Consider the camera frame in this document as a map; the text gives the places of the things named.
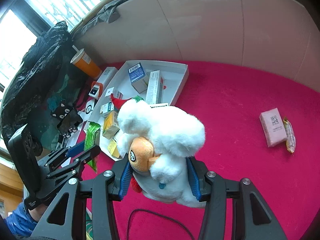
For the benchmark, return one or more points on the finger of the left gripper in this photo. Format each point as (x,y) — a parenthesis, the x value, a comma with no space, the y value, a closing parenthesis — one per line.
(77,166)
(62,157)

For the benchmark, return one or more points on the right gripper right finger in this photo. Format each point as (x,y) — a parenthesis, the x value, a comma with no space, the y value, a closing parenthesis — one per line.
(252,216)

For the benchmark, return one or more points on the green snack packet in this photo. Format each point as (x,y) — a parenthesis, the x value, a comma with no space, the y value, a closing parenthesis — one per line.
(92,139)

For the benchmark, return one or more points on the small green white box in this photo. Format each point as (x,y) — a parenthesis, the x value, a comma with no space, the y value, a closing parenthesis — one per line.
(106,109)

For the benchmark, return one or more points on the green red plush toy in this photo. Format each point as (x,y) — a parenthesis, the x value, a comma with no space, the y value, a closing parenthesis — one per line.
(119,102)

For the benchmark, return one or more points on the white plush toy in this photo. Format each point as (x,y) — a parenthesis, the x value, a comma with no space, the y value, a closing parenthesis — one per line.
(158,142)

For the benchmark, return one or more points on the long white toothpaste box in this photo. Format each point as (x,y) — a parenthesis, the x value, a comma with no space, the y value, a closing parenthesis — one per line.
(155,88)

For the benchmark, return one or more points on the orange snack packet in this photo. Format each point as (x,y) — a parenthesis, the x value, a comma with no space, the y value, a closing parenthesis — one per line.
(291,139)

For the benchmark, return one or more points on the pink perfume box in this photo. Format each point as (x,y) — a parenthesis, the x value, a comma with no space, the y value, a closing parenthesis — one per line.
(273,127)

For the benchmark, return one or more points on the white yellow medicine box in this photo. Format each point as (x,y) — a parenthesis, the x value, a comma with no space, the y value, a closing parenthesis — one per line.
(110,126)

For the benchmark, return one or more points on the black cat pattern bag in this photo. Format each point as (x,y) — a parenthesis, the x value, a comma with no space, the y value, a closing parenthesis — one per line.
(68,117)

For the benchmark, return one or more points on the white orange device box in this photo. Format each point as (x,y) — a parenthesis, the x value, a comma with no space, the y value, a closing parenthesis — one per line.
(98,87)

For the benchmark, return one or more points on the orange drink cup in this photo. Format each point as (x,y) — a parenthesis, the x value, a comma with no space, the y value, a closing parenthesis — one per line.
(82,61)

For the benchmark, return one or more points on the white cardboard tray box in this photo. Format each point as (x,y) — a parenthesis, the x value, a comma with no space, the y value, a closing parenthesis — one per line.
(175,76)

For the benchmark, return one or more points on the pink rose-pattern table cloth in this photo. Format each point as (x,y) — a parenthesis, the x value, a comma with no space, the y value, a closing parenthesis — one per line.
(228,100)

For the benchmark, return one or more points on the black plastic bag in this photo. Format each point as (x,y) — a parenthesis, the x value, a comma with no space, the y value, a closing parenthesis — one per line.
(40,68)

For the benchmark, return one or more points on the grey cloth on ledge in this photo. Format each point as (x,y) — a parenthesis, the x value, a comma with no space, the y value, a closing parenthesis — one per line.
(108,14)

